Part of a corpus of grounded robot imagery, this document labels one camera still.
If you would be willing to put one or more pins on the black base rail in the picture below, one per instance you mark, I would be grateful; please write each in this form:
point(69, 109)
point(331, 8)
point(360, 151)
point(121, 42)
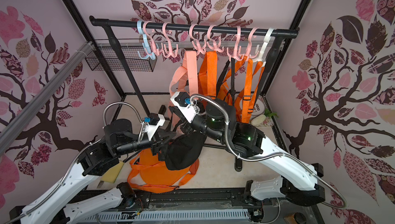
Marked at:
point(236, 197)

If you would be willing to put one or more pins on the toy white radish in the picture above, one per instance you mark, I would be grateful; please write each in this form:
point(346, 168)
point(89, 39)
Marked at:
point(269, 113)

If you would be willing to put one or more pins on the brown bottle right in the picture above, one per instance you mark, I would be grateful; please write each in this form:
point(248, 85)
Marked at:
point(295, 218)

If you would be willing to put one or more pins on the floral placemat cloth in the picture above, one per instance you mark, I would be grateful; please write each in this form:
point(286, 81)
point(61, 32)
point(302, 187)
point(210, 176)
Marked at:
point(262, 121)

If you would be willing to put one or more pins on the aluminium profile bar left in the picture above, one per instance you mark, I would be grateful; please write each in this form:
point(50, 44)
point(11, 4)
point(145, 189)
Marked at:
point(16, 126)

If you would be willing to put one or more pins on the white multi-hook hanger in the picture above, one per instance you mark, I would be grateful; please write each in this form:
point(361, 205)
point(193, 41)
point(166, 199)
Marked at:
point(266, 41)

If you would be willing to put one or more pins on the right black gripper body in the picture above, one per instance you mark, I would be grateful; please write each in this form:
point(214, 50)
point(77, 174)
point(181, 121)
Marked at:
point(183, 120)

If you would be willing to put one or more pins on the white patterned plate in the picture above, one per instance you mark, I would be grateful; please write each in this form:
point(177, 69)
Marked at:
point(259, 107)

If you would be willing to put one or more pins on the yellow sponge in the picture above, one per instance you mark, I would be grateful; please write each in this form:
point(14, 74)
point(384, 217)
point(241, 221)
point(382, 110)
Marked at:
point(111, 175)

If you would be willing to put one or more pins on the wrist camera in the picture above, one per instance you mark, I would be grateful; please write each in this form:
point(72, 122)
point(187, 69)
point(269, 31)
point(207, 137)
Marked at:
point(184, 108)
point(152, 123)

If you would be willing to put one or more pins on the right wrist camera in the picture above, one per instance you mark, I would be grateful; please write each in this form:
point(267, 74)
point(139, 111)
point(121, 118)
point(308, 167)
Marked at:
point(184, 108)

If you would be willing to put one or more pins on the black clothes rack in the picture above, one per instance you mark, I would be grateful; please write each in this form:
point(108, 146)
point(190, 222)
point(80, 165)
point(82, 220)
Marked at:
point(106, 24)

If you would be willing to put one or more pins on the black and orange bag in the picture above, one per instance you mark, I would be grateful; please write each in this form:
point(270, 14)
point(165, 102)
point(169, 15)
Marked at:
point(184, 150)

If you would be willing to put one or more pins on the orange bag underneath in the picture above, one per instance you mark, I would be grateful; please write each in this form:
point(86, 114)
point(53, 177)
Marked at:
point(151, 175)

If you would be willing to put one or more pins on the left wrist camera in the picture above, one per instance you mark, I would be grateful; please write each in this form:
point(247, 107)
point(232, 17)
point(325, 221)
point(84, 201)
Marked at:
point(152, 123)

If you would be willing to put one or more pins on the pink multi-hook hanger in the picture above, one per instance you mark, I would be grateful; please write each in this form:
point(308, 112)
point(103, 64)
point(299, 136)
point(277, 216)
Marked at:
point(167, 50)
point(235, 55)
point(196, 43)
point(212, 43)
point(151, 40)
point(250, 45)

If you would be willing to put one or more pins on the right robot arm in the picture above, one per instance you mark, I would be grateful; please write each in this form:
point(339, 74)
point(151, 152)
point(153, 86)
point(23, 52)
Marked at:
point(297, 181)

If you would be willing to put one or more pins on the dark orange backpack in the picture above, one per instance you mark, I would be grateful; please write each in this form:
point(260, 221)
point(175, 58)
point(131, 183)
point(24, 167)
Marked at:
point(207, 75)

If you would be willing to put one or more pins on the light blue multi-hook hanger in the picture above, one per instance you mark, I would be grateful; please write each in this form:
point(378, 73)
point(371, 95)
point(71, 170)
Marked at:
point(143, 43)

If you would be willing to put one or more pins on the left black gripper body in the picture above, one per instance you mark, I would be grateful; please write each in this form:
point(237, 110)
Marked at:
point(156, 144)

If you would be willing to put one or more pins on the white slotted cable duct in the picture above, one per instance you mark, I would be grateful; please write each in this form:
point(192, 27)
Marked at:
point(124, 217)

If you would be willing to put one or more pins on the left flexible metal conduit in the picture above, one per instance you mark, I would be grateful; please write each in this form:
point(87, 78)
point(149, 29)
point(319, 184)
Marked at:
point(77, 168)

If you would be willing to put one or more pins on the bright orange waist bag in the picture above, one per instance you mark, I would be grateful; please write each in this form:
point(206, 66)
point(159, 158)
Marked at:
point(245, 101)

